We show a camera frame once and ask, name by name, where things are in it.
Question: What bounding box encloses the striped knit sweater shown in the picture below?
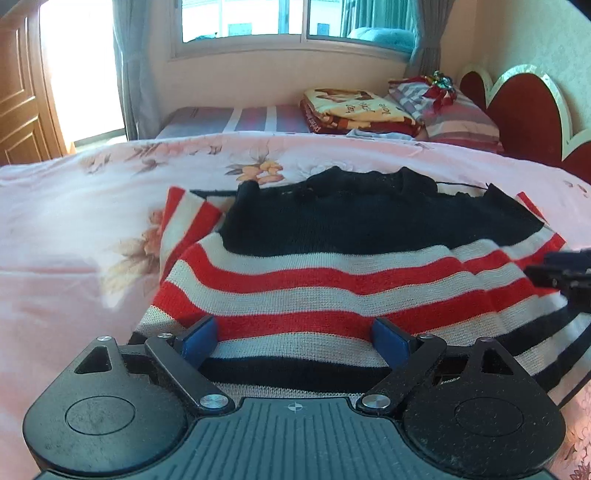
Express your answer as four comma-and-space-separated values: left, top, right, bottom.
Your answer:
131, 168, 590, 404

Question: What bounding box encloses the pink floral quilt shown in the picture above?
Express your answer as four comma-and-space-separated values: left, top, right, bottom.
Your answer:
1, 133, 590, 479

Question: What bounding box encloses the red heart headboard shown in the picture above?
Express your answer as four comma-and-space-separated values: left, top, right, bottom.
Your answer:
459, 64, 590, 182

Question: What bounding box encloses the striped pillow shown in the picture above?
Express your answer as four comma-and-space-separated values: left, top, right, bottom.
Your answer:
389, 83, 503, 153

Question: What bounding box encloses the red cloth with trinket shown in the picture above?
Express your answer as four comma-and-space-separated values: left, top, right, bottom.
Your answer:
389, 70, 458, 112

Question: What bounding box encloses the light blue garment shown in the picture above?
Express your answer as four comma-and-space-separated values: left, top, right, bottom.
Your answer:
346, 129, 415, 141

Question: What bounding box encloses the striped bed sheet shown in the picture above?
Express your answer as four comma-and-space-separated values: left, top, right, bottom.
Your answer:
156, 105, 310, 139

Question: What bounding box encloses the grey right curtain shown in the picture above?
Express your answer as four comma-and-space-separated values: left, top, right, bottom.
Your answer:
405, 0, 455, 77

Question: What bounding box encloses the grey curtain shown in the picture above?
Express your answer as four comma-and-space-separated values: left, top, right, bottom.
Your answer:
405, 0, 455, 77
112, 0, 160, 140

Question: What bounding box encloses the folded yellow red blanket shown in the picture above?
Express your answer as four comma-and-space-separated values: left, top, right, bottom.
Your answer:
300, 88, 421, 137

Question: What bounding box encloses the wooden door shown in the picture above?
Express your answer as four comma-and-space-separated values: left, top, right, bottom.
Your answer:
0, 1, 67, 166

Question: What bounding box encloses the grey left curtain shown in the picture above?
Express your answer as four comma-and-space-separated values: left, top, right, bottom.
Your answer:
112, 0, 160, 140

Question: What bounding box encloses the window frame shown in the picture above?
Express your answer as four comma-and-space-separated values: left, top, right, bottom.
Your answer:
171, 0, 415, 58

